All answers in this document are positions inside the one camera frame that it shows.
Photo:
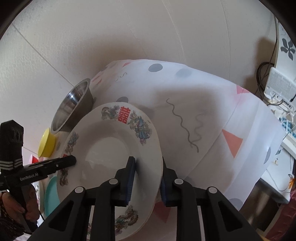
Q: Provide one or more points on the yellow plastic bowl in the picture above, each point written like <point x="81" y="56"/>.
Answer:
<point x="47" y="144"/>

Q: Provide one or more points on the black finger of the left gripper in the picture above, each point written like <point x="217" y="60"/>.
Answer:
<point x="51" y="166"/>

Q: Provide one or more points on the stainless steel bowl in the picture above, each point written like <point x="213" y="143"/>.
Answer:
<point x="77" y="103"/>

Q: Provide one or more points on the white dragon pattern plate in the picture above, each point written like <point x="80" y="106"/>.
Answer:
<point x="102" y="142"/>

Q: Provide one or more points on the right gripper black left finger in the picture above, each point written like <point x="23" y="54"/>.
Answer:
<point x="91" y="211"/>

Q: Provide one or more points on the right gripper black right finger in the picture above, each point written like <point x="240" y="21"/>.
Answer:
<point x="203" y="214"/>

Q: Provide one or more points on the teal round plate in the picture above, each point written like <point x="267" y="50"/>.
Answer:
<point x="51" y="199"/>

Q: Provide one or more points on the white router box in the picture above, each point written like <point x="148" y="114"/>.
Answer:
<point x="279" y="88"/>

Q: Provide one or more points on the white patterned tablecloth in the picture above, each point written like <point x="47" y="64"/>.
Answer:
<point x="212" y="132"/>

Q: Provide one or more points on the red pink plastic bowl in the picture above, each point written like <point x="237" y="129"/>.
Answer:
<point x="34" y="159"/>

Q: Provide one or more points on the person left hand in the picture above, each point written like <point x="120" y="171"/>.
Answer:
<point x="12" y="214"/>

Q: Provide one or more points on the white flower pattern cabinet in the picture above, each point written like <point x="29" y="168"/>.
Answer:
<point x="285" y="57"/>

